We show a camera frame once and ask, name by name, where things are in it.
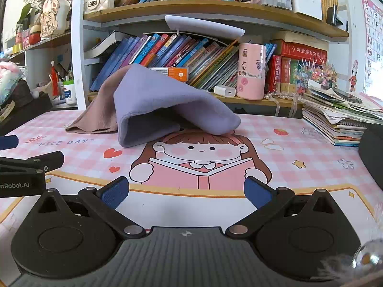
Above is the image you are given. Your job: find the white flat desk lamp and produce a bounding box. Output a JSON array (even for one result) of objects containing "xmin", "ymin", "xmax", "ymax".
[{"xmin": 164, "ymin": 15, "xmax": 246, "ymax": 39}]

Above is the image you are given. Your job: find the pastel plush toy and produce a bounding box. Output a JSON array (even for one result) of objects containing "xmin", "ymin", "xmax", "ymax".
[{"xmin": 0, "ymin": 61, "xmax": 26, "ymax": 104}]

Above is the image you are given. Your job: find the row of colourful children's books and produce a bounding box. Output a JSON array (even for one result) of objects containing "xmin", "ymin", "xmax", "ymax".
[{"xmin": 84, "ymin": 31, "xmax": 277, "ymax": 92}]

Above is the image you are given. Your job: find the white storage box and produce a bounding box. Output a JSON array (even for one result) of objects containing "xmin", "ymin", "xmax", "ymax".
[{"xmin": 290, "ymin": 0, "xmax": 323, "ymax": 21}]

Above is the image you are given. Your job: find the white charger adapter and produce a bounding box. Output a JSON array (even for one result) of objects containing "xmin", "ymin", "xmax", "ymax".
[{"xmin": 214, "ymin": 85, "xmax": 237, "ymax": 98}]

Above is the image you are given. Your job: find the dried flower plant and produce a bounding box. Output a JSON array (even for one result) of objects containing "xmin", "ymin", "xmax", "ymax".
[{"xmin": 17, "ymin": 0, "xmax": 51, "ymax": 26}]

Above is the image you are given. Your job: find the cartoon wall sticker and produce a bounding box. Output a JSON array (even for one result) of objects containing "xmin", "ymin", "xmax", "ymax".
[{"xmin": 348, "ymin": 60, "xmax": 361, "ymax": 92}]

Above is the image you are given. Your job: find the pink printed cylindrical container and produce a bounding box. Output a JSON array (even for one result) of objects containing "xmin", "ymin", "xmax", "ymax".
[{"xmin": 236, "ymin": 43, "xmax": 267, "ymax": 100}]

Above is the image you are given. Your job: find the small black box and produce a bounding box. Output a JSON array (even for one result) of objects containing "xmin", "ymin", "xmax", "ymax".
[{"xmin": 326, "ymin": 4, "xmax": 344, "ymax": 26}]

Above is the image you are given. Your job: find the white doll ornament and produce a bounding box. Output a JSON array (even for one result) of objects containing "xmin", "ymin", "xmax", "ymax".
[{"xmin": 40, "ymin": 0, "xmax": 72, "ymax": 40}]

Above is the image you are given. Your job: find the stack of books and papers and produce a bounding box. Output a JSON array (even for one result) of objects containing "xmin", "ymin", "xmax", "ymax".
[{"xmin": 301, "ymin": 79, "xmax": 383, "ymax": 148}]

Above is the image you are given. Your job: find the colourful spiky decoration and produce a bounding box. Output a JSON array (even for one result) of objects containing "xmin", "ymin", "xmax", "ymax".
[{"xmin": 295, "ymin": 59, "xmax": 337, "ymax": 92}]

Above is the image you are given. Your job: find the white bottle with blue label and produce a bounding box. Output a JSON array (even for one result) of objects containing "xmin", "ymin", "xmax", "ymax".
[{"xmin": 63, "ymin": 80, "xmax": 78, "ymax": 106}]

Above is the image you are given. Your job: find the white and wooden bookshelf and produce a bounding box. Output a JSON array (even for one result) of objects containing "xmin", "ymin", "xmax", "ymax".
[{"xmin": 0, "ymin": 0, "xmax": 350, "ymax": 110}]

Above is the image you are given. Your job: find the black rounded object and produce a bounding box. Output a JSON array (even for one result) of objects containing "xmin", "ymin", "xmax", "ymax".
[{"xmin": 358, "ymin": 122, "xmax": 383, "ymax": 192}]

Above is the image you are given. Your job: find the black bag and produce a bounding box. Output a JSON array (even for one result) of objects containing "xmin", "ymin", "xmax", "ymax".
[{"xmin": 0, "ymin": 79, "xmax": 53, "ymax": 137}]

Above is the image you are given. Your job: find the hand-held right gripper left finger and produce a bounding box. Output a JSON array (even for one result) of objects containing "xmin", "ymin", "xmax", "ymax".
[{"xmin": 30, "ymin": 176, "xmax": 147, "ymax": 240}]

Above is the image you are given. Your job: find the pink checkered cartoon desk mat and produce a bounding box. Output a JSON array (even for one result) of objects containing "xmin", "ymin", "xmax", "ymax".
[{"xmin": 0, "ymin": 109, "xmax": 383, "ymax": 286}]

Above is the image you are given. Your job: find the clear ball fluffy charm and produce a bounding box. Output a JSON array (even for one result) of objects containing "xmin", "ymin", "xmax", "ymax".
[{"xmin": 317, "ymin": 239, "xmax": 383, "ymax": 282}]

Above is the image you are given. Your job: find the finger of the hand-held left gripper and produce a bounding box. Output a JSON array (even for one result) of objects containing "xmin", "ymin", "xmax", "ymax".
[
  {"xmin": 0, "ymin": 135, "xmax": 19, "ymax": 150},
  {"xmin": 0, "ymin": 151, "xmax": 65, "ymax": 176}
]

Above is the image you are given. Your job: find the orange and white box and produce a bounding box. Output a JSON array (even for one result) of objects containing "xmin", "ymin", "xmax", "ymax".
[{"xmin": 150, "ymin": 67, "xmax": 189, "ymax": 83}]

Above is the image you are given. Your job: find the upright red book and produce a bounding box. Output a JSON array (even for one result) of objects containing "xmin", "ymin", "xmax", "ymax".
[{"xmin": 270, "ymin": 55, "xmax": 283, "ymax": 93}]

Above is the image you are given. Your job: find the red tassel ornament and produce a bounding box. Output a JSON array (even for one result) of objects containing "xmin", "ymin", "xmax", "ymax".
[{"xmin": 51, "ymin": 61, "xmax": 60, "ymax": 96}]

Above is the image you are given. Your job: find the alphabet wall poster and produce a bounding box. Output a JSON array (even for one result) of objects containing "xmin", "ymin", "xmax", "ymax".
[{"xmin": 360, "ymin": 0, "xmax": 383, "ymax": 94}]

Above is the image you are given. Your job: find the thick red book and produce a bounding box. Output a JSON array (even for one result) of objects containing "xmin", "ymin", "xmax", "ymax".
[{"xmin": 281, "ymin": 41, "xmax": 328, "ymax": 65}]

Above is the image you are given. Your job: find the pearl strand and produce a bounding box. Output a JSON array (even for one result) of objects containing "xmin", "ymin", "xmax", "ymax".
[{"xmin": 265, "ymin": 91, "xmax": 303, "ymax": 101}]

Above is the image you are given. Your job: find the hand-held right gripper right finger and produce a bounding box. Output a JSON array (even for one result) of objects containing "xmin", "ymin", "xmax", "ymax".
[{"xmin": 225, "ymin": 177, "xmax": 349, "ymax": 240}]

